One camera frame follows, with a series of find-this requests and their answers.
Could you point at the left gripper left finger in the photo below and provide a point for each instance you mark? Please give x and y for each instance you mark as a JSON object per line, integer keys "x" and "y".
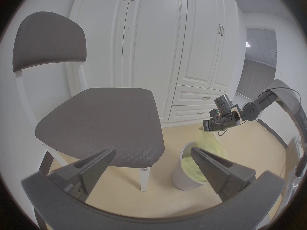
{"x": 92, "y": 171}

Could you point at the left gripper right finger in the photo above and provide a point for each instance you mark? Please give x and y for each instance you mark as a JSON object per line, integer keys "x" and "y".
{"x": 215, "y": 171}

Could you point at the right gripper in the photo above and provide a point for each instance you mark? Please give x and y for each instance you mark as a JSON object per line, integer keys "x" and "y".
{"x": 227, "y": 122}

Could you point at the yellow plastic bag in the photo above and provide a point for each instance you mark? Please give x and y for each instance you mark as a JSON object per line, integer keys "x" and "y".
{"x": 211, "y": 145}

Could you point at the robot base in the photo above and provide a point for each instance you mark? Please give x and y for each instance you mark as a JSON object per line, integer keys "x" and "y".
{"x": 290, "y": 183}

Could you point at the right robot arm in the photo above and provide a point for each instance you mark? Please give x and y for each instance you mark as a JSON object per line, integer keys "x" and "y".
{"x": 285, "y": 92}

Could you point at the white trash bin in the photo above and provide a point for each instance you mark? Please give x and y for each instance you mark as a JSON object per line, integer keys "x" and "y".
{"x": 182, "y": 176}

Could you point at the grey curtain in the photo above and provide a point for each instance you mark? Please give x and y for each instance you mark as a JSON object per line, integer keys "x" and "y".
{"x": 256, "y": 80}

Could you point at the grey and white chair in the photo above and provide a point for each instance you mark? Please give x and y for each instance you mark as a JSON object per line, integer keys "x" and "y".
{"x": 103, "y": 121}

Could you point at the white wardrobe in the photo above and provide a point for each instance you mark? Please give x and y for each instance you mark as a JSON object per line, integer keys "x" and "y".
{"x": 148, "y": 44}

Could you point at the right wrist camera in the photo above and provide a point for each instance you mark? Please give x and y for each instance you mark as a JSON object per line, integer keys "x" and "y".
{"x": 223, "y": 102}

